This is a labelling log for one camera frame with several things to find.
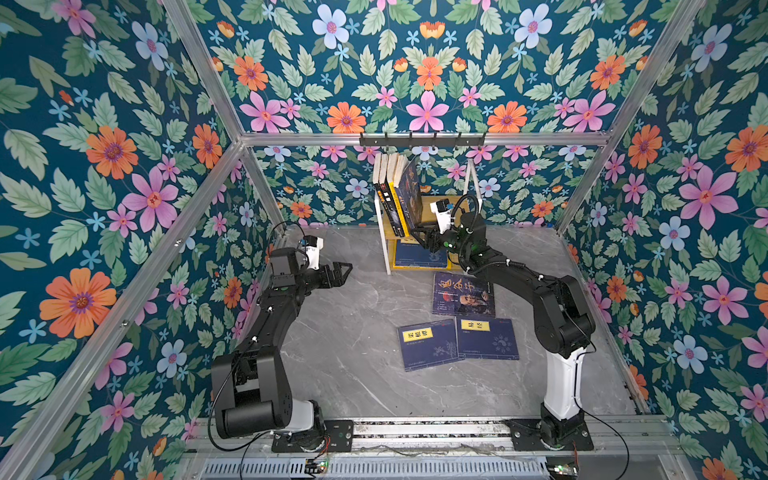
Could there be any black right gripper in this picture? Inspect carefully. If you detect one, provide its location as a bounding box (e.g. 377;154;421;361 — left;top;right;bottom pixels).
412;220;473;260

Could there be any navy book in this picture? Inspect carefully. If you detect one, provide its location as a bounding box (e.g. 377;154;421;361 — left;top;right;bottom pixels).
457;317;520;360
393;241;450;270
398;318;460;372

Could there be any purple portrait book top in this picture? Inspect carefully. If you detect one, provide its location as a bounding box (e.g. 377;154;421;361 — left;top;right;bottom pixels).
394;155;423;236

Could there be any yellow cartoon book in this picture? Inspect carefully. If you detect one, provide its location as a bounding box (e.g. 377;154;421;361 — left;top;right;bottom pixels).
386;153;409;238

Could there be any black wolf cover book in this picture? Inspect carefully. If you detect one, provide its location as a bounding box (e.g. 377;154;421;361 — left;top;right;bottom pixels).
380;153;400;237

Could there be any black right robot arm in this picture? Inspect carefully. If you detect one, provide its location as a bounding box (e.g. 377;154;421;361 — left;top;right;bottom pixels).
416;213;596;450

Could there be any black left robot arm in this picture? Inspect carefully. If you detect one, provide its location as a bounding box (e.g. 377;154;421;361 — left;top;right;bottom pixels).
211;247;353;449

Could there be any purple book underneath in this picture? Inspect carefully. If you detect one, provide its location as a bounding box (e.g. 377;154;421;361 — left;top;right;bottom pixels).
432;272;496;318

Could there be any black book standing on shelf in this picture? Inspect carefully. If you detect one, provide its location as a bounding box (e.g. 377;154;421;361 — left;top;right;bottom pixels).
372;152;387;223

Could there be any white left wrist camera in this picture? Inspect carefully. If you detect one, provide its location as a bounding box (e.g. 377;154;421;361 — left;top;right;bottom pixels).
300;235;324;270

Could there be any wooden white frame shelf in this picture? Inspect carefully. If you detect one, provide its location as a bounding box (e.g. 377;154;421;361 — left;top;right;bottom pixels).
374;162;485;274

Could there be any black wall hook rail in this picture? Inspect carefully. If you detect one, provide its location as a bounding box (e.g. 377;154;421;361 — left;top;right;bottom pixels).
358;132;486;149

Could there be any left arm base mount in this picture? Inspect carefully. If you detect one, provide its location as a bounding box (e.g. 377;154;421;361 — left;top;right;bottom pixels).
271;419;355;454

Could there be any aluminium front rail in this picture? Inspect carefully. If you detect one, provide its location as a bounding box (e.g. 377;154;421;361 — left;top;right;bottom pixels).
185;416;685;457

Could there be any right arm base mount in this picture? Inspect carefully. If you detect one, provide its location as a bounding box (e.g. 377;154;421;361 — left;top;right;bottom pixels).
503;417;595;451

